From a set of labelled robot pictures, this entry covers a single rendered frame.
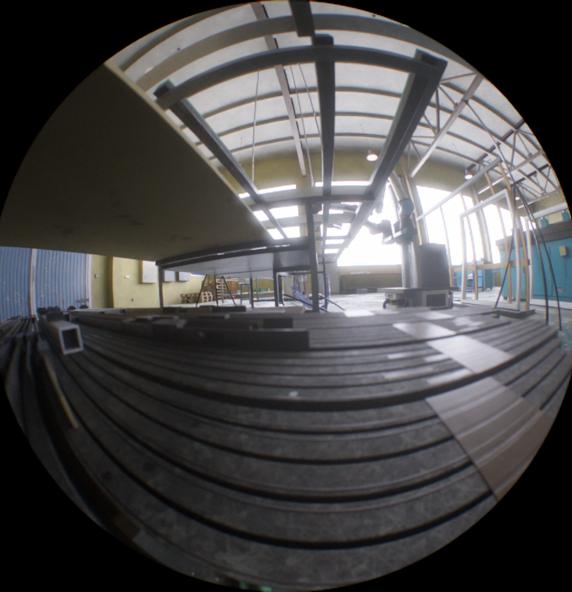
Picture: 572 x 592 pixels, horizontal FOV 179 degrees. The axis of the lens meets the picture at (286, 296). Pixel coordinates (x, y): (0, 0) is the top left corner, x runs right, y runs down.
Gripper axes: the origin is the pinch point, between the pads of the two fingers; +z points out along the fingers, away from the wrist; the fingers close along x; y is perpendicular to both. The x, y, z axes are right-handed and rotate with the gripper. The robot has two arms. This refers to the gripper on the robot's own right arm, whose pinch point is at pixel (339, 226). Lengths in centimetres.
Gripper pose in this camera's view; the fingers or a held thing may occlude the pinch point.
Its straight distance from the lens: 177.9
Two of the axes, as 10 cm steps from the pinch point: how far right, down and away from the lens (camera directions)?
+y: -2.8, 9.5, 1.0
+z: 9.4, 3.0, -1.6
